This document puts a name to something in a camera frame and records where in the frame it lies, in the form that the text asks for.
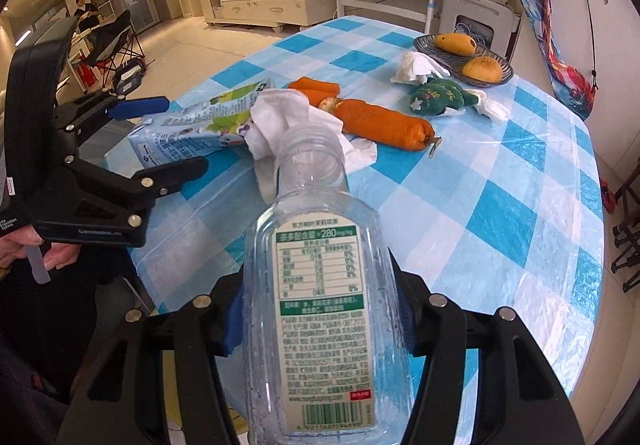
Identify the clear plastic bottle green label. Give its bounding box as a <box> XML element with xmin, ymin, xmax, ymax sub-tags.
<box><xmin>243</xmin><ymin>132</ymin><xmax>412</xmax><ymax>444</ymax></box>

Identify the colourful hanging bag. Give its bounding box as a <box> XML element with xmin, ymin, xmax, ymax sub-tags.
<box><xmin>520</xmin><ymin>0</ymin><xmax>598</xmax><ymax>120</ymax></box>

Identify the small orange peel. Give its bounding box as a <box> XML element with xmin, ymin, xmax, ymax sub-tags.
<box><xmin>288</xmin><ymin>77</ymin><xmax>341</xmax><ymax>107</ymax></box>

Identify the large white tissue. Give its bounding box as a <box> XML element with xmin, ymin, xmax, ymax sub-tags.
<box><xmin>244</xmin><ymin>89</ymin><xmax>378</xmax><ymax>204</ymax></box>

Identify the black folding chair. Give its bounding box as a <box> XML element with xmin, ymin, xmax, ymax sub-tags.
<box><xmin>86</xmin><ymin>9</ymin><xmax>146</xmax><ymax>81</ymax></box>

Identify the green plush toy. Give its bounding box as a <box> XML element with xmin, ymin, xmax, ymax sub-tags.
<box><xmin>409</xmin><ymin>78</ymin><xmax>480</xmax><ymax>117</ymax></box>

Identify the white TV cabinet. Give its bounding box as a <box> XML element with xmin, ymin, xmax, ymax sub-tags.
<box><xmin>200</xmin><ymin>0</ymin><xmax>336</xmax><ymax>32</ymax></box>

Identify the white plastic stool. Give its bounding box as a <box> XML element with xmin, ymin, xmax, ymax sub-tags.
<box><xmin>438</xmin><ymin>0</ymin><xmax>520</xmax><ymax>60</ymax></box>

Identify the dark glass fruit bowl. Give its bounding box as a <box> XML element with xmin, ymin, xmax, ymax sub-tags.
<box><xmin>413</xmin><ymin>35</ymin><xmax>514</xmax><ymax>88</ymax></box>

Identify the person's left hand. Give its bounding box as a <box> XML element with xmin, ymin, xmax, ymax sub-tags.
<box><xmin>0</xmin><ymin>224</ymin><xmax>83</xmax><ymax>272</ymax></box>

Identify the person in background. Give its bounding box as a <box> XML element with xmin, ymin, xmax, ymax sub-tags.
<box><xmin>74</xmin><ymin>0</ymin><xmax>100</xmax><ymax>32</ymax></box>

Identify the red slipper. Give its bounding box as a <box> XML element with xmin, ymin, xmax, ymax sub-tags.
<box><xmin>600</xmin><ymin>180</ymin><xmax>616</xmax><ymax>214</ymax></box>

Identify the black bag on floor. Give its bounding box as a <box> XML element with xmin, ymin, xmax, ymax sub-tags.
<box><xmin>112</xmin><ymin>57</ymin><xmax>146</xmax><ymax>96</ymax></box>

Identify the small white tissue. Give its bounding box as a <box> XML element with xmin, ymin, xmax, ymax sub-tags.
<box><xmin>469</xmin><ymin>89</ymin><xmax>510</xmax><ymax>122</ymax></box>

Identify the blue white checkered tablecloth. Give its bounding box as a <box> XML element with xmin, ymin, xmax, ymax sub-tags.
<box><xmin>130</xmin><ymin>17</ymin><xmax>604</xmax><ymax>395</ymax></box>

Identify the dark wooden chair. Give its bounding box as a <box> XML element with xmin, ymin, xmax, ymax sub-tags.
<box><xmin>611</xmin><ymin>165</ymin><xmax>640</xmax><ymax>292</ymax></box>

